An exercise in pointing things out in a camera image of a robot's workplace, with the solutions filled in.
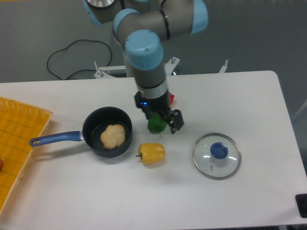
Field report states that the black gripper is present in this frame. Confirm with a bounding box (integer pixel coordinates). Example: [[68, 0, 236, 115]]
[[134, 91, 184, 134]]

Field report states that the yellow plastic basket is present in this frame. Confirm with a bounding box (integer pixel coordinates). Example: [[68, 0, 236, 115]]
[[0, 97, 53, 212]]

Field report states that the dark pot with blue handle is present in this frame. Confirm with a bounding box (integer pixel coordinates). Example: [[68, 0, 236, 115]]
[[29, 106, 132, 158]]

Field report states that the green bell pepper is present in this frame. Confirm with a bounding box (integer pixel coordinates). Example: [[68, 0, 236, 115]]
[[147, 113, 167, 134]]

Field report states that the glass lid with blue knob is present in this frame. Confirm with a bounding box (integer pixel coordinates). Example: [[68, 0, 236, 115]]
[[192, 133, 242, 180]]

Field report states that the round flower-shaped bread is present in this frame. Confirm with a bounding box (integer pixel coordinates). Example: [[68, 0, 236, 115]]
[[100, 124, 126, 150]]

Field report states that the black cable on floor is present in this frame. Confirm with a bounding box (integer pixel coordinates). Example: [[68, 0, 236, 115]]
[[47, 39, 113, 81]]

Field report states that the black object at table corner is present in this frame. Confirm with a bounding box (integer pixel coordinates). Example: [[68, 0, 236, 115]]
[[295, 194, 307, 219]]

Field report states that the yellow bell pepper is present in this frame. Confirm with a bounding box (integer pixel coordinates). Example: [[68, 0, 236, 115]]
[[136, 143, 166, 165]]

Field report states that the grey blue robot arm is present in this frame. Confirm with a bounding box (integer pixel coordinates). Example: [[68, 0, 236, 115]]
[[83, 0, 209, 133]]

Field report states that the red bell pepper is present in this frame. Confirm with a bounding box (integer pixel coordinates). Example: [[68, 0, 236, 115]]
[[168, 92, 175, 106]]

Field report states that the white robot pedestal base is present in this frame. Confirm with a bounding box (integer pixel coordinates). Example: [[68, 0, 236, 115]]
[[93, 56, 229, 79]]

